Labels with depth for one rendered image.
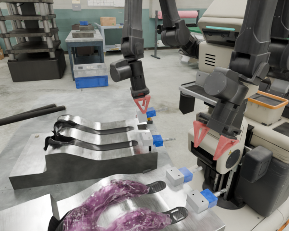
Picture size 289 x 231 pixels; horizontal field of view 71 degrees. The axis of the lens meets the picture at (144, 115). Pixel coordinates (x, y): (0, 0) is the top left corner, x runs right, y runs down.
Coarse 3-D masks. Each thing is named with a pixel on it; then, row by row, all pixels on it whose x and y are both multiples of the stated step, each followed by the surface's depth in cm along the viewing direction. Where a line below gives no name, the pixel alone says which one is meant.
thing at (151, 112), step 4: (136, 108) 85; (148, 108) 86; (152, 108) 85; (164, 108) 86; (136, 112) 86; (140, 112) 82; (148, 112) 83; (152, 112) 83; (140, 116) 83; (144, 116) 83; (148, 116) 84; (152, 116) 84; (140, 120) 83; (144, 120) 84
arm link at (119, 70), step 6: (138, 48) 71; (138, 54) 72; (120, 60) 73; (126, 60) 72; (114, 66) 71; (120, 66) 72; (126, 66) 73; (114, 72) 72; (120, 72) 71; (126, 72) 72; (114, 78) 74; (120, 78) 72; (126, 78) 74
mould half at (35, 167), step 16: (64, 128) 78; (96, 128) 87; (112, 128) 88; (32, 144) 82; (64, 144) 69; (32, 160) 73; (48, 160) 66; (64, 160) 67; (80, 160) 68; (96, 160) 70; (112, 160) 71; (128, 160) 72; (144, 160) 74; (16, 176) 67; (32, 176) 68; (48, 176) 69; (64, 176) 70; (80, 176) 72; (96, 176) 73
